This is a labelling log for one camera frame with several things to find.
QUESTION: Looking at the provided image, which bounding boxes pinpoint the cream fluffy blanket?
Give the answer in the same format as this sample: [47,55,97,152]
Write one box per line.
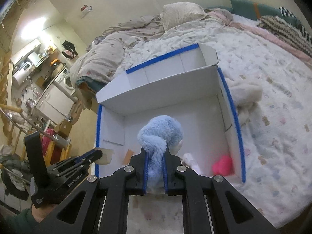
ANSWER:
[226,78,263,126]

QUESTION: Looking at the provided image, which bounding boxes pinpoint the white washing machine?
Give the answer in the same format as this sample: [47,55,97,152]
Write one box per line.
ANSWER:
[53,67,75,96]

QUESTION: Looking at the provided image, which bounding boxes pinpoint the white cardboard box blue edges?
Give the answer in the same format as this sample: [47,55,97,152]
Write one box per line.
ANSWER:
[94,43,247,184]

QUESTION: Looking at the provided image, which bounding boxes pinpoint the white cabinet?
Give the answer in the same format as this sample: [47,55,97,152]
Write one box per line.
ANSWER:
[32,83,77,124]

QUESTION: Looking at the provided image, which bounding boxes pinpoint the beige crumpled duvet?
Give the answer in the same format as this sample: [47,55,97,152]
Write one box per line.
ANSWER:
[70,15,164,89]

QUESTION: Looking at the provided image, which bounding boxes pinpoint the person left hand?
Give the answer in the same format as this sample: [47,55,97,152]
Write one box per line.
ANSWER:
[31,204,58,223]

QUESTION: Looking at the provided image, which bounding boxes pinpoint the cardboard box on floor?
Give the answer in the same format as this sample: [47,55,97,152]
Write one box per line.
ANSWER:
[54,119,73,139]

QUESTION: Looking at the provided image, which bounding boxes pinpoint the orange sponge piece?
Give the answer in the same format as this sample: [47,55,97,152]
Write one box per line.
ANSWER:
[122,150,134,166]

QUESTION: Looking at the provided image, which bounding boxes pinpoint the light blue fluffy scrunchie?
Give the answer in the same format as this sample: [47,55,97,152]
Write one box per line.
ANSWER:
[137,115,183,194]

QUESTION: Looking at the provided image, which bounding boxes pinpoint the wall hook with items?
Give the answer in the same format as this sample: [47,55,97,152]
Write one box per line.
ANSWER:
[80,4,93,18]

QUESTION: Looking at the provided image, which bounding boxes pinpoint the pink rubber duck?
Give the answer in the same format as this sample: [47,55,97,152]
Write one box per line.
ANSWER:
[212,155,233,176]

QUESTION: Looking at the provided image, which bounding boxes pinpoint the green headboard cushion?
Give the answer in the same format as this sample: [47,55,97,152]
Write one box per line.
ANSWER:
[230,0,302,27]

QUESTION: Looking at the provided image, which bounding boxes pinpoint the striped knitted blanket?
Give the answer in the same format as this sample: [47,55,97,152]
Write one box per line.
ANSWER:
[258,15,311,57]

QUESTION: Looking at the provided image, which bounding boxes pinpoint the wooden stool red bag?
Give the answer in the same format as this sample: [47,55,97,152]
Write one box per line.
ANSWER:
[41,135,72,166]

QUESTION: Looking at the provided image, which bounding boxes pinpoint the beige pillow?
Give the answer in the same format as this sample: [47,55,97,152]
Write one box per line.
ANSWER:
[160,2,206,31]

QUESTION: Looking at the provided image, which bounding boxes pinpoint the pink sheet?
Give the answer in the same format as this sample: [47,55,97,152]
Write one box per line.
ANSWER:
[208,8,311,69]

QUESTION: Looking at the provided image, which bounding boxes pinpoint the white fluffy pompom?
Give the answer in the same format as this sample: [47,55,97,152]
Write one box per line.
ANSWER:
[183,153,202,175]

